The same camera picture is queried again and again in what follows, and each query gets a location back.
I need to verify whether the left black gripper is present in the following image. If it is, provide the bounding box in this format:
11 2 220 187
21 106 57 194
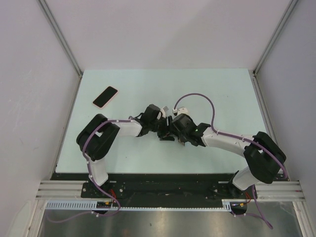
149 116 178 141

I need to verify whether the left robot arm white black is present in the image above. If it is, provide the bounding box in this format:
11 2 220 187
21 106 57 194
76 104 175 198

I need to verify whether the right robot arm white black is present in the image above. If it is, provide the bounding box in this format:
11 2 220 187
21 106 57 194
170 114 286 198

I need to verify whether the phone in pink case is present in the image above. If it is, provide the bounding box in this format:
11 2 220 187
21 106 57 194
92 86 118 109

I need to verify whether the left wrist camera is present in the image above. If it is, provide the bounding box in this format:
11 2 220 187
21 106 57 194
160 106 169 118

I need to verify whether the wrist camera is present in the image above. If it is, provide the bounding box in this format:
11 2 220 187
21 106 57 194
160 106 169 118
172 107 189 116

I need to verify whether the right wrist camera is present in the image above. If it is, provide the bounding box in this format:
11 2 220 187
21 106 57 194
172 107 189 116

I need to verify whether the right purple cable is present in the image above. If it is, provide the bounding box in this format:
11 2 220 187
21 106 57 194
172 93 289 230

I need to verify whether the purple cable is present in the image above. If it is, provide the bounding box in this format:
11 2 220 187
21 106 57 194
46 118 134 223
172 93 289 230

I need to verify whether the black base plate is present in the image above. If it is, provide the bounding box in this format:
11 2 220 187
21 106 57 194
51 173 257 209

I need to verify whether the right aluminium side rail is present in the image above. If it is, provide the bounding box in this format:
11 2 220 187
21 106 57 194
251 70 284 178

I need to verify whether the white slotted cable duct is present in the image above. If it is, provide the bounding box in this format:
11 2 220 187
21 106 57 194
45 198 234 212

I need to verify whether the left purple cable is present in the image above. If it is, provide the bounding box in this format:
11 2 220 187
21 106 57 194
46 118 134 223

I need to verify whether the left aluminium corner post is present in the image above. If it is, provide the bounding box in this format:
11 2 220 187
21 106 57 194
37 0 83 79

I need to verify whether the aluminium corner post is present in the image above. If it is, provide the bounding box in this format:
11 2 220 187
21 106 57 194
37 0 83 79
252 0 300 76

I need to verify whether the right aluminium corner post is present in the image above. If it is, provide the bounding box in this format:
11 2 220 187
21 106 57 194
252 0 300 76

